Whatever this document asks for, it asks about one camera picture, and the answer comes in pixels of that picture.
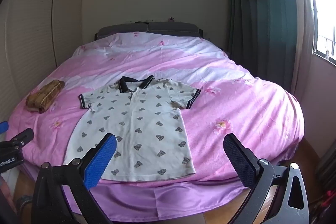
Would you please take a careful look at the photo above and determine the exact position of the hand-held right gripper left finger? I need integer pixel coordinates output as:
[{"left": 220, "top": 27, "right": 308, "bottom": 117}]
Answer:
[{"left": 31, "top": 133, "right": 117, "bottom": 224}]

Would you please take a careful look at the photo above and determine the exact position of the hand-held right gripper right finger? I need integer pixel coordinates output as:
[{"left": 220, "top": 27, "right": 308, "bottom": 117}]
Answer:
[{"left": 223, "top": 133, "right": 309, "bottom": 224}]

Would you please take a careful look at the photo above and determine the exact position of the white printed polo shirt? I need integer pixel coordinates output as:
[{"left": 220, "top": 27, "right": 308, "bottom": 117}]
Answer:
[{"left": 63, "top": 76, "right": 201, "bottom": 183}]

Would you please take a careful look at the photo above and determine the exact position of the person's left forearm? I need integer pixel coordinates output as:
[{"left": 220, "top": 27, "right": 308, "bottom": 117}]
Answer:
[{"left": 13, "top": 178, "right": 37, "bottom": 224}]

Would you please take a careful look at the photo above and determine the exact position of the brown folded cloth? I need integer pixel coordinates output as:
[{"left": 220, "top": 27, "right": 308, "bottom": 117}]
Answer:
[{"left": 26, "top": 80, "right": 65, "bottom": 113}]

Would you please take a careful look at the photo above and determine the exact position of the pink floral duvet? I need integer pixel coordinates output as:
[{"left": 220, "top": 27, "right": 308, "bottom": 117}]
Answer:
[{"left": 5, "top": 32, "right": 305, "bottom": 183}]

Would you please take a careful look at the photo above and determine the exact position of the purple satin bed sheet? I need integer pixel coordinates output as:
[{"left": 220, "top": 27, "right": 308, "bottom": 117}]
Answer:
[{"left": 24, "top": 161, "right": 302, "bottom": 222}]

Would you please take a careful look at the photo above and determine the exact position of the dark grey folded object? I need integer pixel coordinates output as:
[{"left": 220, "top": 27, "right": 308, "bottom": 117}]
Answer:
[{"left": 314, "top": 145, "right": 336, "bottom": 188}]

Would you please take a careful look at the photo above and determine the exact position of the teal curtain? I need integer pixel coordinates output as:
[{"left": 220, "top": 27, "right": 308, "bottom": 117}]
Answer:
[{"left": 226, "top": 0, "right": 315, "bottom": 93}]

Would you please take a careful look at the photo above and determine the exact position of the grey padded headboard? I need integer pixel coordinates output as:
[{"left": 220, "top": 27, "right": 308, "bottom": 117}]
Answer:
[{"left": 94, "top": 21, "right": 208, "bottom": 41}]

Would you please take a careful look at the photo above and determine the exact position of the window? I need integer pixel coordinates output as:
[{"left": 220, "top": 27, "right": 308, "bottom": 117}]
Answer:
[{"left": 299, "top": 0, "right": 336, "bottom": 64}]

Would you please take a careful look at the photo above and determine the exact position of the dark beaded bracelet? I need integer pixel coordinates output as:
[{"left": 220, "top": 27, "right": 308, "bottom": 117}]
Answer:
[{"left": 15, "top": 195, "right": 34, "bottom": 214}]

